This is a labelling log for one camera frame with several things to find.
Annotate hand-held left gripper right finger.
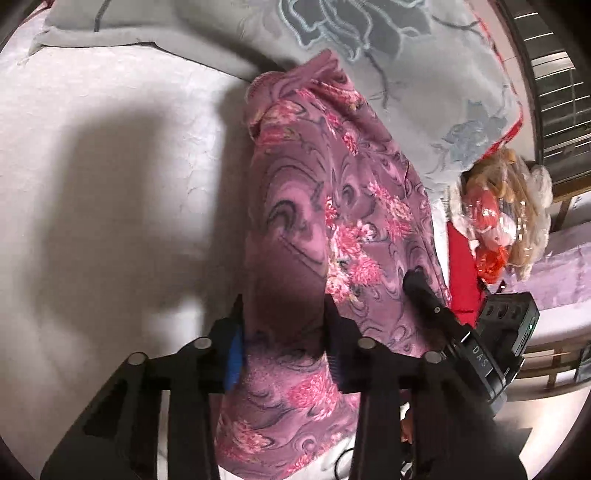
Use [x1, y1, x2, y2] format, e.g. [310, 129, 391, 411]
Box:
[321, 295, 529, 480]

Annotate plain red cloth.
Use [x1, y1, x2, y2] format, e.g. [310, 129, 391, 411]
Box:
[444, 222, 491, 329]

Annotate purple floral garment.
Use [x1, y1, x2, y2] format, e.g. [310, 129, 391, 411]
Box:
[215, 48, 453, 478]

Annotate grey floral blanket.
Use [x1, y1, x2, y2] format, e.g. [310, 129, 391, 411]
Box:
[28, 0, 525, 197]

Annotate window blinds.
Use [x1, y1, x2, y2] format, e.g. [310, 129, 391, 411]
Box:
[501, 0, 591, 188]

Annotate purple bed sheet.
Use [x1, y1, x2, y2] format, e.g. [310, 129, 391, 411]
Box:
[499, 222, 591, 391]

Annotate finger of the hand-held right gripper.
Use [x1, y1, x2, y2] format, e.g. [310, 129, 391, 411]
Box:
[403, 270, 472, 345]

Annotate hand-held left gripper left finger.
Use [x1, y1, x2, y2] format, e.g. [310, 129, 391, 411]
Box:
[39, 295, 245, 480]

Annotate plastic-wrapped doll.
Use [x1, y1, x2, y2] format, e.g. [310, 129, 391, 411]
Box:
[445, 147, 555, 283]

